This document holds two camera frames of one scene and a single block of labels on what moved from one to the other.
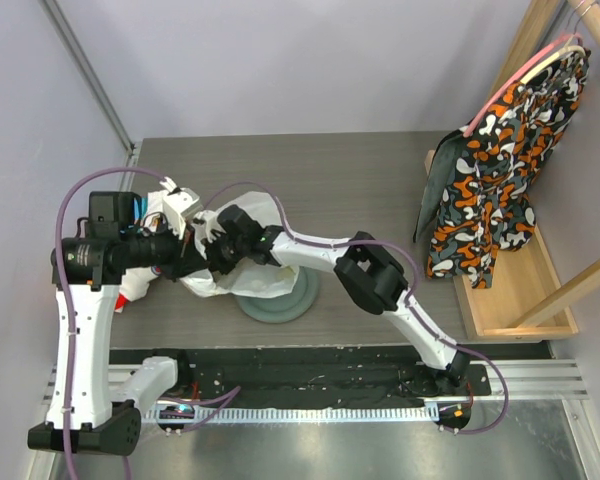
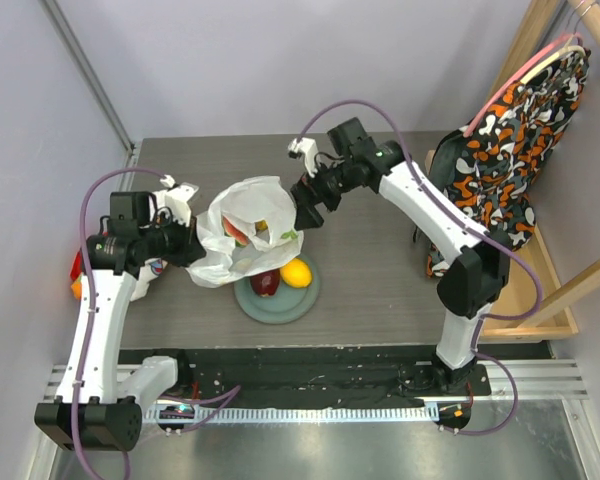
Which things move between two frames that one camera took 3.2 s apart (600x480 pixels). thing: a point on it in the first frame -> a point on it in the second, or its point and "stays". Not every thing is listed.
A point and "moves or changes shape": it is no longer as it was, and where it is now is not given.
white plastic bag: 256,279 moves or changes shape
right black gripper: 219,251 -> 307,203
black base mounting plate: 311,374 stays
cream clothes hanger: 568,47 stays
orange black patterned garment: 476,197 stays
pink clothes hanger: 485,108 stays
